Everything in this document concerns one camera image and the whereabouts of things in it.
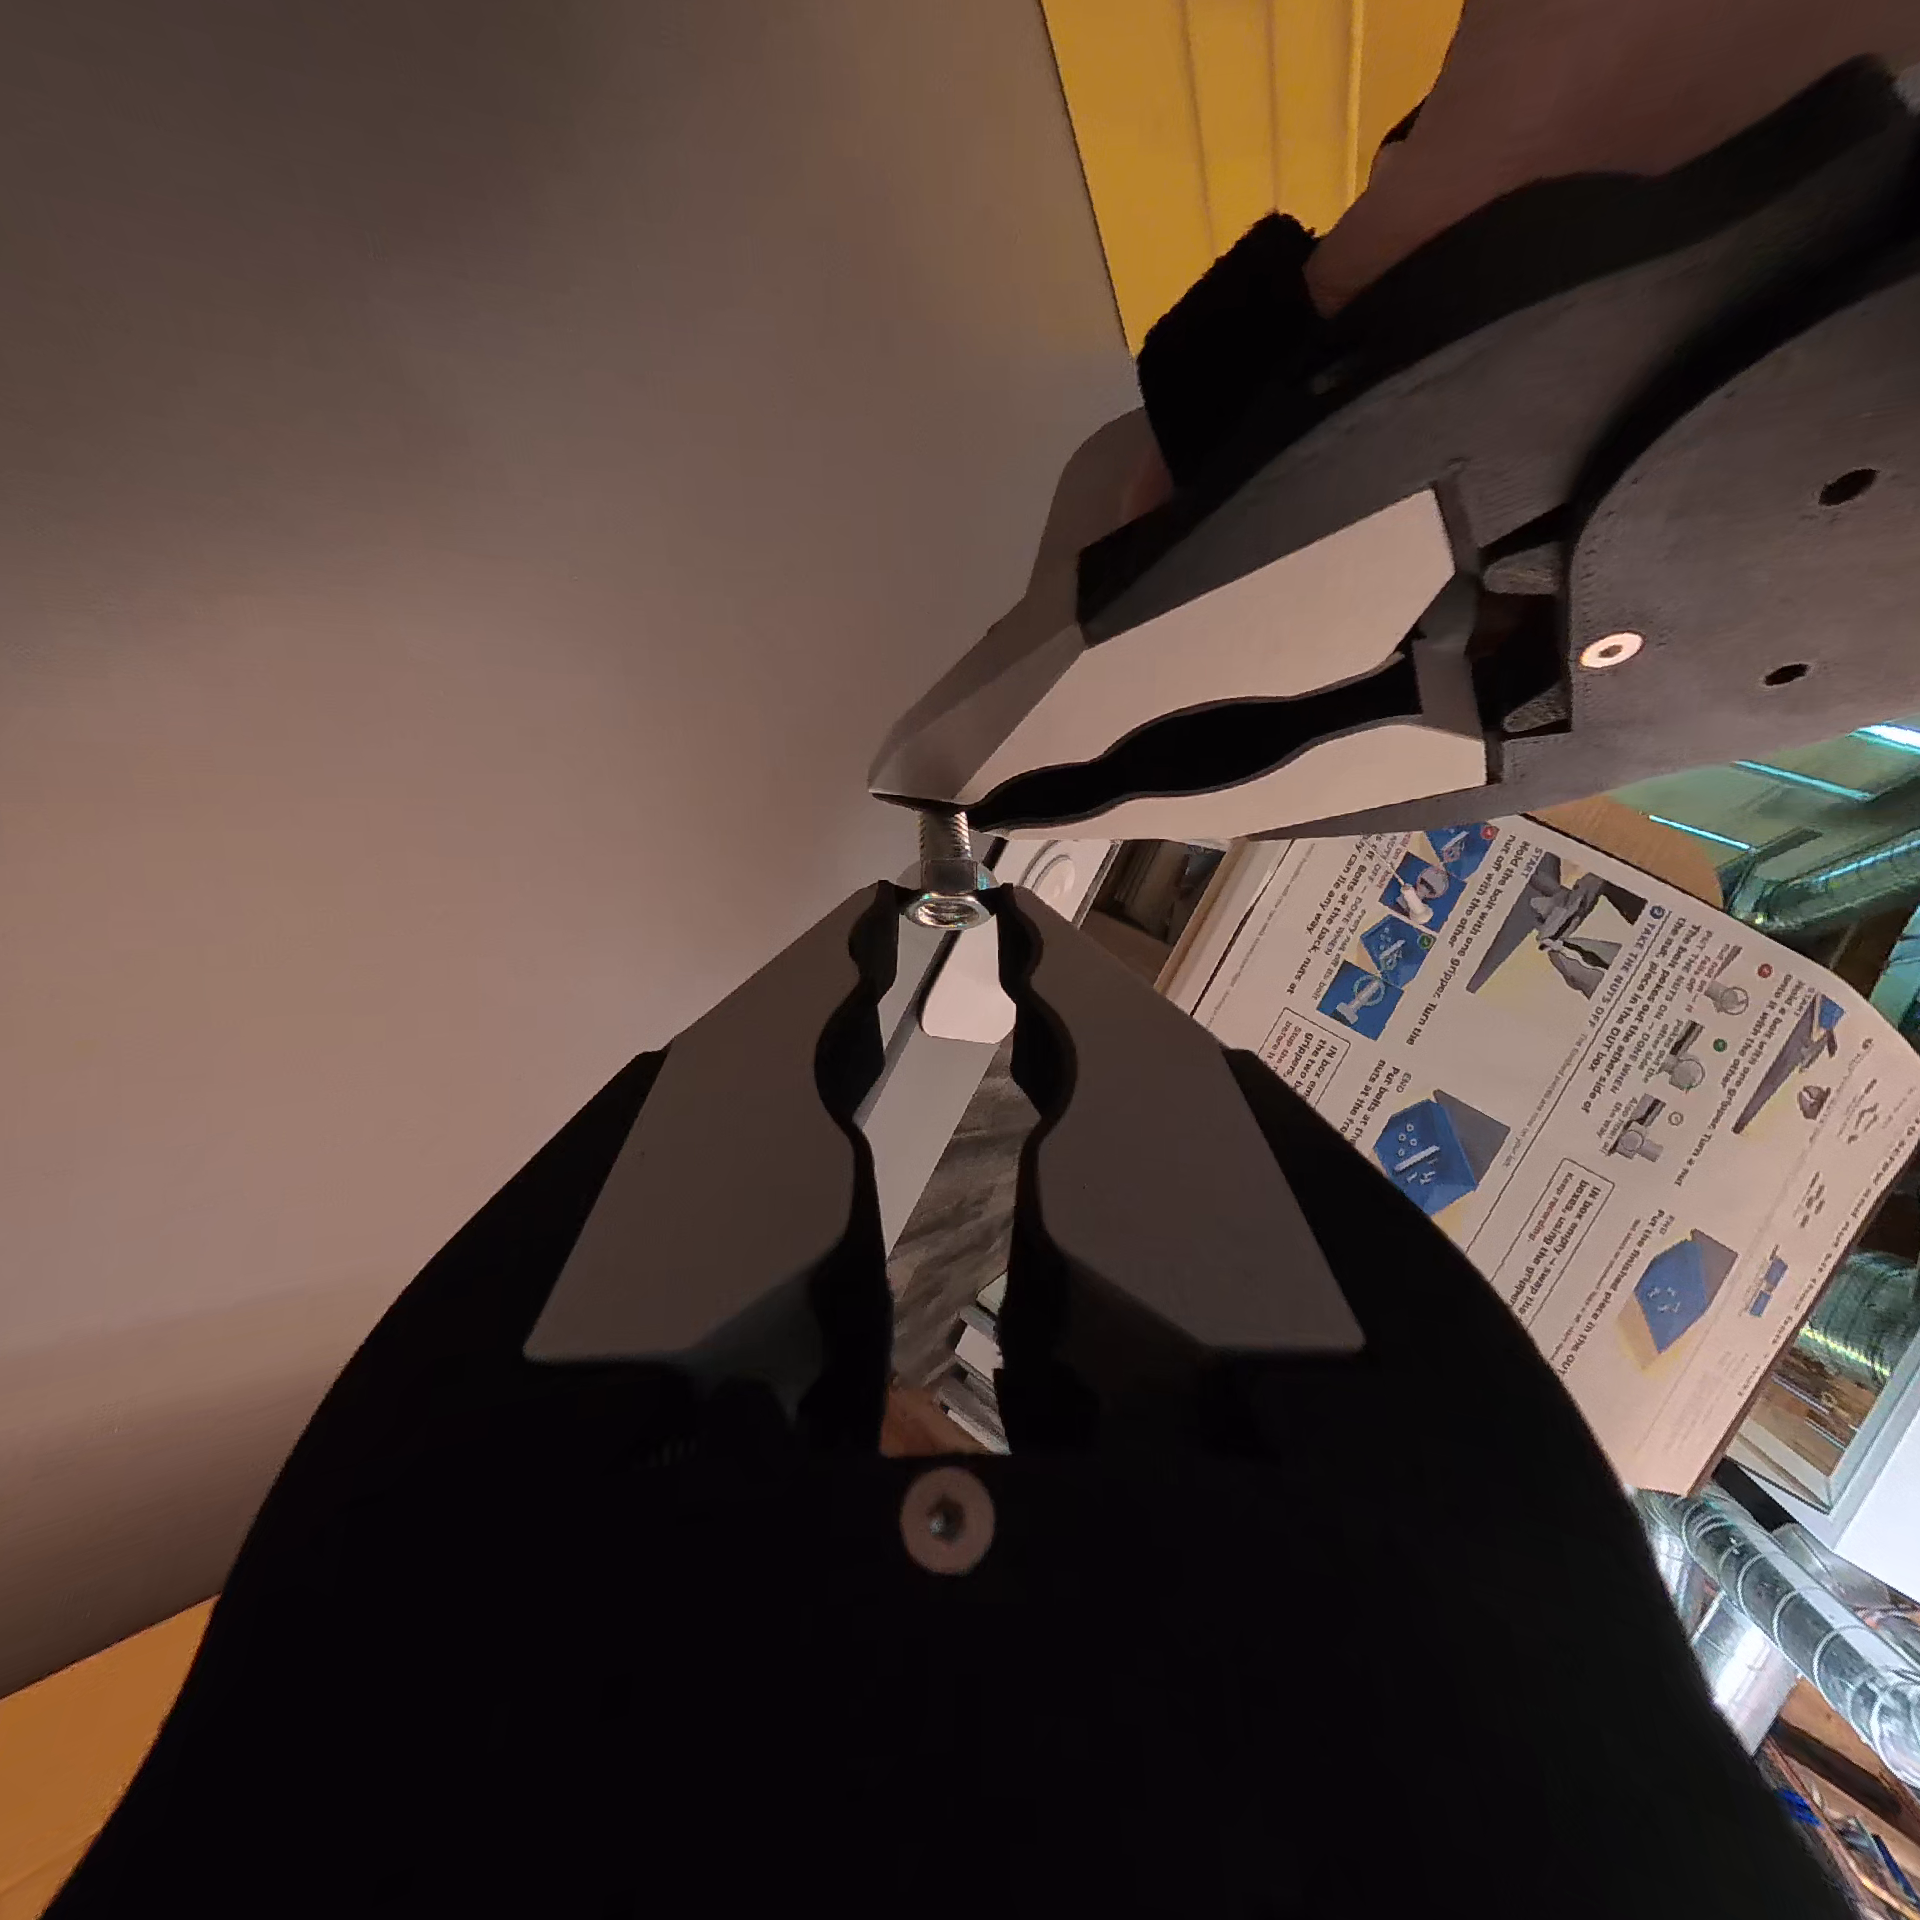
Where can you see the instruction sheet on stand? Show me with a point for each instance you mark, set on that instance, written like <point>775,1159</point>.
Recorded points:
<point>965,1011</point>

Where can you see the person's left hand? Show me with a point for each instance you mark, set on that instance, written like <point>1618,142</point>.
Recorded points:
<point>1577,105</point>

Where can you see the yellow divided plastic bin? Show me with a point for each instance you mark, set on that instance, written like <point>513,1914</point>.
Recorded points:
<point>1199,150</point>

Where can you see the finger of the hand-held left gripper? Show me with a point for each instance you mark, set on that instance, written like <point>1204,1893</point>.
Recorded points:
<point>1278,616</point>
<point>1351,783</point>

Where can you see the printed instruction sheet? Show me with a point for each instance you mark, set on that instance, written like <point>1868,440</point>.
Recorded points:
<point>1577,1140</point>

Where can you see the silver ventilation duct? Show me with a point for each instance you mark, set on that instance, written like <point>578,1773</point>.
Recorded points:
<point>1830,894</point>
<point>1768,1620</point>

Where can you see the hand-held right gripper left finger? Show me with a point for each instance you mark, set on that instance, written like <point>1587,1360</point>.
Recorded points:
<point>706,1201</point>

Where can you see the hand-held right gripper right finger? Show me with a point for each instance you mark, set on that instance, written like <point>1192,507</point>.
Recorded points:
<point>1187,1201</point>

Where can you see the steel hex bolt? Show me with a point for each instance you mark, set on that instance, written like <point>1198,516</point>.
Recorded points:
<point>947,852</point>

